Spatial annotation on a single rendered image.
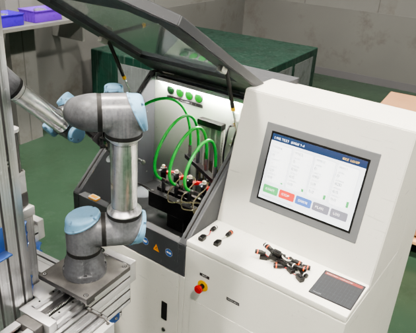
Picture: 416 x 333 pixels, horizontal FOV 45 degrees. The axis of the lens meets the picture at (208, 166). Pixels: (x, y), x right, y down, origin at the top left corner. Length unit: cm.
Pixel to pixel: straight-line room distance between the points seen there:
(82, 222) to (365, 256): 103
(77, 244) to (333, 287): 92
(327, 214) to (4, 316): 120
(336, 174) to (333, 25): 686
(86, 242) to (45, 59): 421
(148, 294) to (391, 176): 121
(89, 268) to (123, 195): 29
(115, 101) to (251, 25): 787
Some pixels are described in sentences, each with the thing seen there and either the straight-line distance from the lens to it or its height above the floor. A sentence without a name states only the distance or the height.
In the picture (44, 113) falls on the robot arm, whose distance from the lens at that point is 205.
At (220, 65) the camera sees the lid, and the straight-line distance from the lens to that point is 196.
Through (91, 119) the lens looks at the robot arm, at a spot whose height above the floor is 162.
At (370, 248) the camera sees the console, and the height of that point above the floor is 111.
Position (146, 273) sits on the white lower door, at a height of 70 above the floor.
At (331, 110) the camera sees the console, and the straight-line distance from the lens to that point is 196.
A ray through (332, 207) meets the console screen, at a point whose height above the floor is 121.
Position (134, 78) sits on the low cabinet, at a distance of 556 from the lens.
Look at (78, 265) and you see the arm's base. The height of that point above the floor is 110.
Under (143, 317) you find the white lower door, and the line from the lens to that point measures 255.
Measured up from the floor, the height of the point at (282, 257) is 101.
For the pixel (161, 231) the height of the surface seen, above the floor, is 95.
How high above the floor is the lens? 214
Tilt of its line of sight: 25 degrees down
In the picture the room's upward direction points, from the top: 4 degrees clockwise
